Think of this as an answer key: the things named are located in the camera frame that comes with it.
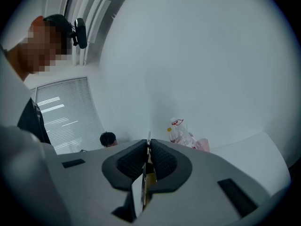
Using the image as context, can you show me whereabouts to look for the large metal binder clip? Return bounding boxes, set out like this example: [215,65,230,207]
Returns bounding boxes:
[130,130,158,218]

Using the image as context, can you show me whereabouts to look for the white window blinds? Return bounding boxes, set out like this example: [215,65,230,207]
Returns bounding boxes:
[35,77,105,154]

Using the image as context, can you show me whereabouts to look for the large clear red-handled bottle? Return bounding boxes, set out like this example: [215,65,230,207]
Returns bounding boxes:
[169,118,196,148]

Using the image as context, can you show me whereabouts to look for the pink plastic cup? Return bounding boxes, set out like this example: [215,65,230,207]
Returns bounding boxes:
[195,138,210,153]

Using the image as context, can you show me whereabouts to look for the black head-worn camera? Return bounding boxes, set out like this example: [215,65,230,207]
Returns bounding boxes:
[43,14,88,49]

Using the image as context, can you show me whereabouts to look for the white ceiling pipe bundle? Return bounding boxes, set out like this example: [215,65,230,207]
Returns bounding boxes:
[70,0,132,67]

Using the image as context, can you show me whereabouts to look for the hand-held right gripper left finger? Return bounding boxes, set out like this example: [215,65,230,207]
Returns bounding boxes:
[57,139,148,226]

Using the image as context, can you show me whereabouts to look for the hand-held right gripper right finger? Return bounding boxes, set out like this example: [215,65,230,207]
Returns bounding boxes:
[141,139,271,226]

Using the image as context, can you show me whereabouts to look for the small red-label plastic bottle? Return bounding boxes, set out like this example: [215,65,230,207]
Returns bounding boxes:
[166,127,180,144]

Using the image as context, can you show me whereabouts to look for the person's head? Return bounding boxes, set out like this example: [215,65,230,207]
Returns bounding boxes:
[7,15,73,80]

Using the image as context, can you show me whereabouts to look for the person's black shirt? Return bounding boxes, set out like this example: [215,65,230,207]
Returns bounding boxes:
[17,97,51,145]

